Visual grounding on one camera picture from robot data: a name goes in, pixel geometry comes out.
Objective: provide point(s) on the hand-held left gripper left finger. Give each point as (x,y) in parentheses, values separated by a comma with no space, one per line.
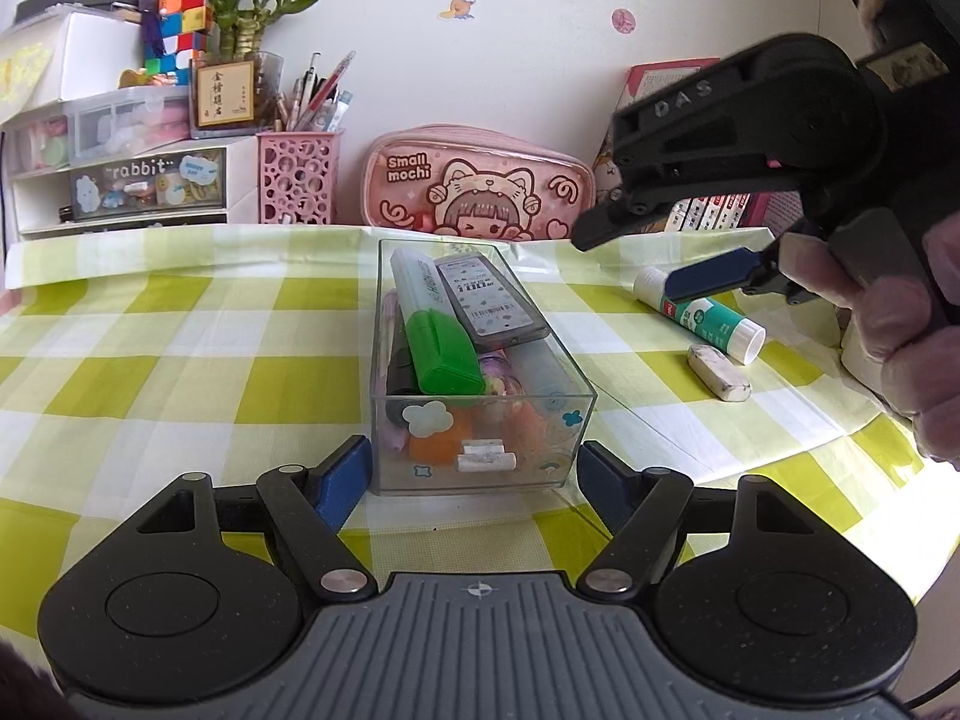
(341,484)

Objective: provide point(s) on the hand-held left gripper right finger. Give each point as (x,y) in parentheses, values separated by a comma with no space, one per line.
(607,487)

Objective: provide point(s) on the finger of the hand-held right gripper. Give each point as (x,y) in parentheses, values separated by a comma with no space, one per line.
(712,274)
(607,225)

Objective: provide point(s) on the green and white glue stick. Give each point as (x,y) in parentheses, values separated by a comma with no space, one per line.
(712,319)

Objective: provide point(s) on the clear plastic box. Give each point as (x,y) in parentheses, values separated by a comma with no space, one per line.
(547,450)

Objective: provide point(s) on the purple mechanical pencil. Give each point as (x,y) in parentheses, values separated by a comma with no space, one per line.
(397,436)

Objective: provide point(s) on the orange highlighter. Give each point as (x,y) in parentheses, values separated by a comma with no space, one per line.
(435,442)

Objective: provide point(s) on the light blue highlighter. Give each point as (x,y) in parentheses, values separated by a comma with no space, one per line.
(551,375)

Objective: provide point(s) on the grey pencil lead case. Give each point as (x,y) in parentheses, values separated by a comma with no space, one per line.
(487,300)

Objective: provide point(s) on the green highlighter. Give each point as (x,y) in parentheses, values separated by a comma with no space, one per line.
(442,352)

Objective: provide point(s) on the person's right hand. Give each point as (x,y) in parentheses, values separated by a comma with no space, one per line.
(915,360)

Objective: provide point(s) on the pink book slipcase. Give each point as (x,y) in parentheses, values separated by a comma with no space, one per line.
(776,210)

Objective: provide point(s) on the white eraser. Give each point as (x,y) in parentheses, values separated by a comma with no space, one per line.
(720,373)

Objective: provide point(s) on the pink cartoon pencil case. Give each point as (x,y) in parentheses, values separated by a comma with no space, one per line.
(480,165)

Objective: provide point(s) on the green checkered tablecloth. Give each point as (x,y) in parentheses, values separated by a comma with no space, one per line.
(187,330)

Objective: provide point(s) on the pink perforated pen holder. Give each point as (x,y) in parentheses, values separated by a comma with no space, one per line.
(300,180)

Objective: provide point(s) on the bunch of pens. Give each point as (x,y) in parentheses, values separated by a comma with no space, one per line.
(319,97)

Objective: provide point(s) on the white drawer organizer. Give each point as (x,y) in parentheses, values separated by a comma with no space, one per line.
(240,180)

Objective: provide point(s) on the lucky bamboo plant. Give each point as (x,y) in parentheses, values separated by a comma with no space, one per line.
(244,11)

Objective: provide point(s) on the clear plastic drawer unit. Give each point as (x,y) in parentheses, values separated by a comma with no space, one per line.
(112,127)

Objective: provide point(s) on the small figurine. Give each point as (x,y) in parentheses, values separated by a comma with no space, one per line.
(150,79)

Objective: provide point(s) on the colourful puzzle cube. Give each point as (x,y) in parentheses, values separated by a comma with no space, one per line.
(180,22)

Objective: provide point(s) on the white cardboard box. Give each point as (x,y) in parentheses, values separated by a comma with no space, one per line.
(90,60)

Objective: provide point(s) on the pink round wall sticker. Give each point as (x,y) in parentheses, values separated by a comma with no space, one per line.
(623,20)

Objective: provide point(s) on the brown animal wall sticker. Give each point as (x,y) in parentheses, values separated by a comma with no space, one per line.
(455,5)

